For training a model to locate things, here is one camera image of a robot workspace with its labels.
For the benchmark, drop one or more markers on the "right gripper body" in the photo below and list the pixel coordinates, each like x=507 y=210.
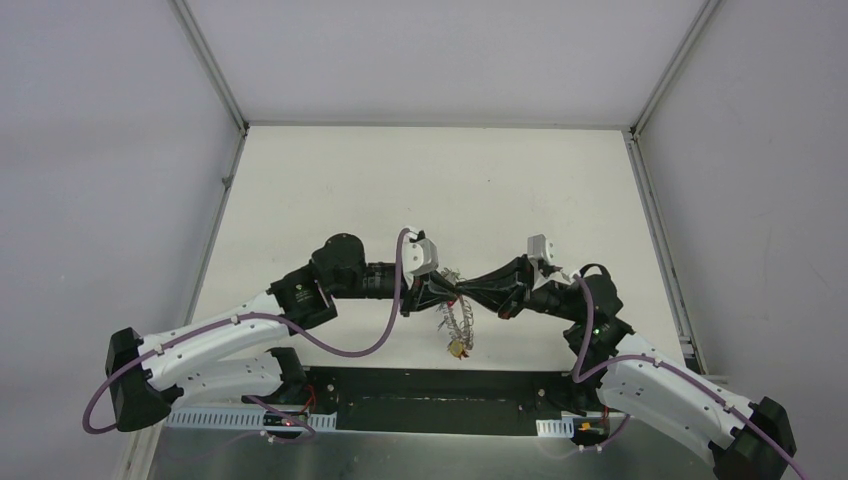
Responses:
x=549 y=298

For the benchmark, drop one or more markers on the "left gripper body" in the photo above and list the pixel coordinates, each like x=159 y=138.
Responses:
x=411 y=292

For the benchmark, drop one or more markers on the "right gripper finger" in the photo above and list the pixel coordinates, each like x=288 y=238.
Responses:
x=516 y=274
x=500 y=302

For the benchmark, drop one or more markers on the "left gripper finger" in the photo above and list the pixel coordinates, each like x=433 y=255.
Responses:
x=437 y=284
x=427 y=299

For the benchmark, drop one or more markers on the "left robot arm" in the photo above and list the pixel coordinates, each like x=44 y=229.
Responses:
x=292 y=306

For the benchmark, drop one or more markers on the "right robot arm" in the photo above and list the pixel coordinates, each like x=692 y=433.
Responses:
x=738 y=438

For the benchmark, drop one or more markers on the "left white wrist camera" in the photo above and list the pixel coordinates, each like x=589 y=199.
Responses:
x=419 y=254

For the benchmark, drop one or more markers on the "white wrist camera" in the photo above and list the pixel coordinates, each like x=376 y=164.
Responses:
x=540 y=252
x=419 y=254

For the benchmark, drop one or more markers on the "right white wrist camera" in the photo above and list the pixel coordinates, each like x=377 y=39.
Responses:
x=540 y=252

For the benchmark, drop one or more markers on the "aluminium frame rail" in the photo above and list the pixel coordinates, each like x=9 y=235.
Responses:
x=270 y=378

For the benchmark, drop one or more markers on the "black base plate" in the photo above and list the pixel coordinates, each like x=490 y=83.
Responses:
x=472 y=402

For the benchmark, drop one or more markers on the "right white cable duct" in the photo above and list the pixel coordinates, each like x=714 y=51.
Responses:
x=555 y=428

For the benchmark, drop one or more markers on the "white cable duct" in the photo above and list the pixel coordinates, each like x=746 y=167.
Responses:
x=229 y=418
x=555 y=428

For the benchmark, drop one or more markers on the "left white cable duct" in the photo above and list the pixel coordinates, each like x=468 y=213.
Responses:
x=229 y=418

